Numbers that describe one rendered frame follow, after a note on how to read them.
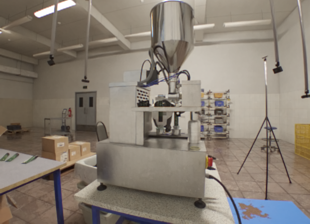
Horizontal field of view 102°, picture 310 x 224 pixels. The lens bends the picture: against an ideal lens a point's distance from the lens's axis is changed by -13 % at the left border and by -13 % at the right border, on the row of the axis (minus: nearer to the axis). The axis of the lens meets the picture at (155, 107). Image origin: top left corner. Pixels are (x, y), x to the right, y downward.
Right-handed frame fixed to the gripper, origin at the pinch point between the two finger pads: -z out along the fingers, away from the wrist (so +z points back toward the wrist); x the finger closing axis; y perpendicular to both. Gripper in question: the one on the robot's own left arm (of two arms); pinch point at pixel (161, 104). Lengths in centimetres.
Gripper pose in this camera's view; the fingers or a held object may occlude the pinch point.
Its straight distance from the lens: 103.8
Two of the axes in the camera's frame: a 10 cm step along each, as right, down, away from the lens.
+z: 2.7, 0.1, 9.6
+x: 9.6, 0.0, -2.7
